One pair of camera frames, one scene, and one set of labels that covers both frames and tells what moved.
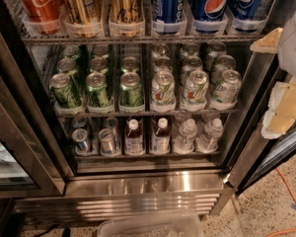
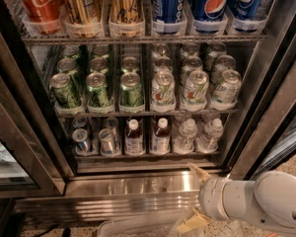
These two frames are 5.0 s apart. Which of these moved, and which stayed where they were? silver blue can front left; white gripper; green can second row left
Moved: white gripper
Stayed: silver blue can front left; green can second row left
